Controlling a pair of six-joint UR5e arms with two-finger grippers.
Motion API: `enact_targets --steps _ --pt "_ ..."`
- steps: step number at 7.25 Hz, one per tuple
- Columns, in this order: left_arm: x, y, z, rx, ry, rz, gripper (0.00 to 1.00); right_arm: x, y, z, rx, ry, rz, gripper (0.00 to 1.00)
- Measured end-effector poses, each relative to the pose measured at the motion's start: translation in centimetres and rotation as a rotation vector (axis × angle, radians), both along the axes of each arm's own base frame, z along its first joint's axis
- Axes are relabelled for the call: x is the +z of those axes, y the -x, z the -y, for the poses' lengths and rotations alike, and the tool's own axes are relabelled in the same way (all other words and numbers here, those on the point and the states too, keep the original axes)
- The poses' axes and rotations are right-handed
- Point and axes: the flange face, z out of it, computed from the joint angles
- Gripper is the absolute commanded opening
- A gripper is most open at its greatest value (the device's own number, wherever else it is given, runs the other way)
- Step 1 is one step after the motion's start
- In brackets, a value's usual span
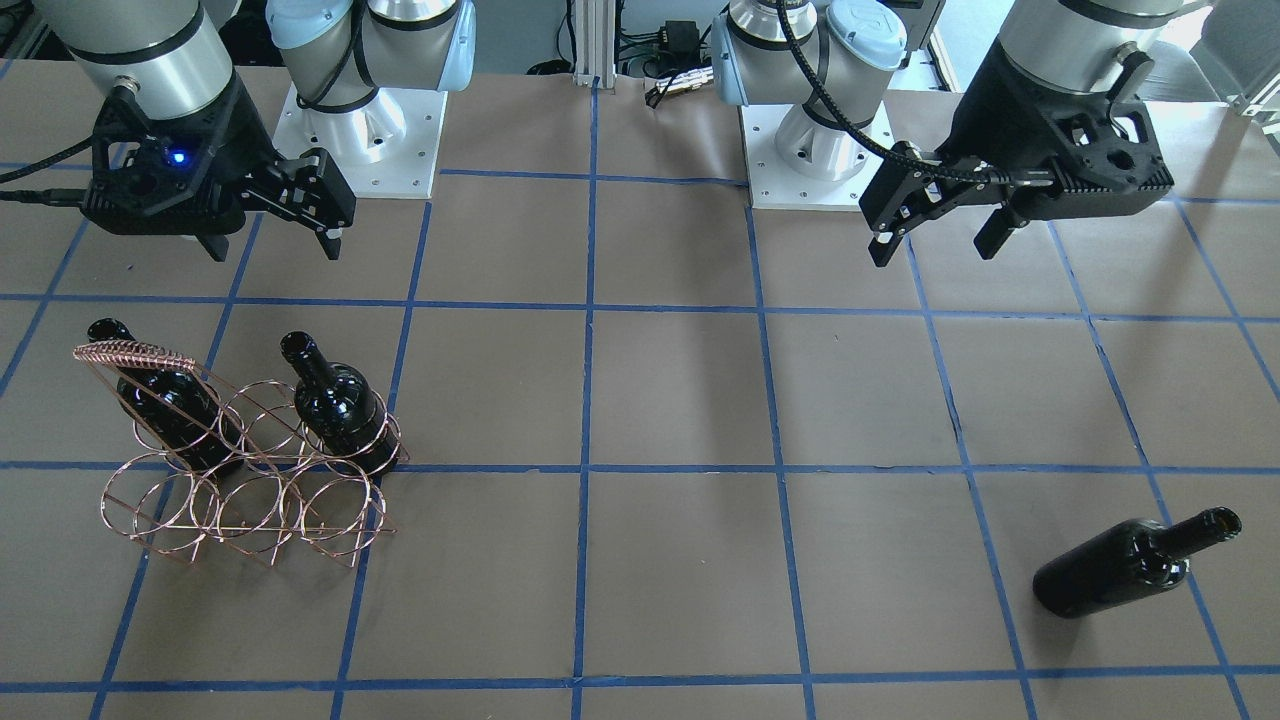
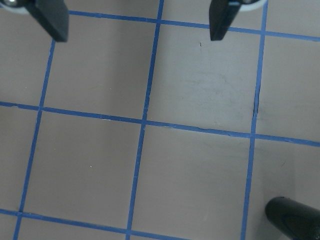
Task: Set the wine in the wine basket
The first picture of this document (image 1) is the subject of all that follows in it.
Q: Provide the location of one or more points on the dark bottle in basket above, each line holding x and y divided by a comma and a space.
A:
337, 404
183, 415

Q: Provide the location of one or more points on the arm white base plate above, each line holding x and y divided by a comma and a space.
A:
386, 150
794, 164

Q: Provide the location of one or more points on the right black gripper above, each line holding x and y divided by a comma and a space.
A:
243, 133

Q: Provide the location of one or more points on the aluminium frame post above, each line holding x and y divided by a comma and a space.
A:
593, 37

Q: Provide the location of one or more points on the dark wine bottle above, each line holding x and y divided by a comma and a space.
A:
1137, 559

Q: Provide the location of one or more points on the dark bottle in basket rear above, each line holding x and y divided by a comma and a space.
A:
183, 415

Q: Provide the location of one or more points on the dark bottle in basket front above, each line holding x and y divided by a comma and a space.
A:
337, 404

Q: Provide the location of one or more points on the copper wire wine basket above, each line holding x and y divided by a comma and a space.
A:
288, 491

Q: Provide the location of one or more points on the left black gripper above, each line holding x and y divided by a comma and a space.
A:
982, 128

